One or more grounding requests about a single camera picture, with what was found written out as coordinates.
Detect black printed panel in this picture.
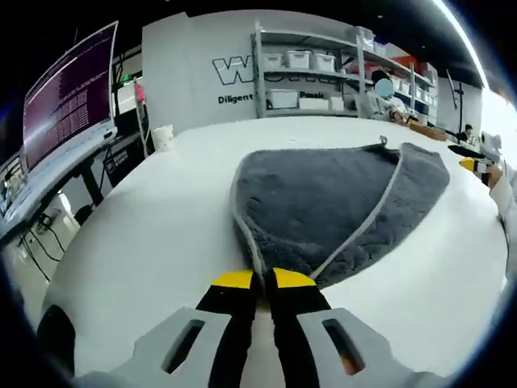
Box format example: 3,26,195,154
103,141,143,188

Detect dark round object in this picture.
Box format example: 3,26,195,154
36,305,78,377

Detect long ceiling light strip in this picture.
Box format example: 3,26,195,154
431,0,490,89

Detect metal shelf with white bins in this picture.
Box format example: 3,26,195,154
263,27,438,113

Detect large computer monitor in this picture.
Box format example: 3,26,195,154
22,20,120,171

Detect black desk cables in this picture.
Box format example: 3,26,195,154
15,209,69,285

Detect grey plush towel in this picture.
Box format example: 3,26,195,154
230,136,452,290

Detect right hand-held gripper cable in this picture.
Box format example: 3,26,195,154
497,216,513,282

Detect grey metal shelf unit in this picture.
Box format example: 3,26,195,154
354,24,440,124
250,19,364,119

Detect white paper cup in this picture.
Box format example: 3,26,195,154
151,124,176,153

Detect black tripod stand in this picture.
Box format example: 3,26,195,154
445,68,468,143

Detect grey standing desk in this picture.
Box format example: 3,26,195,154
0,128,119,247

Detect wooden tray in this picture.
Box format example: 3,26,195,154
409,120,450,141

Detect person's right hand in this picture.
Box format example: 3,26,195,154
479,162,506,190

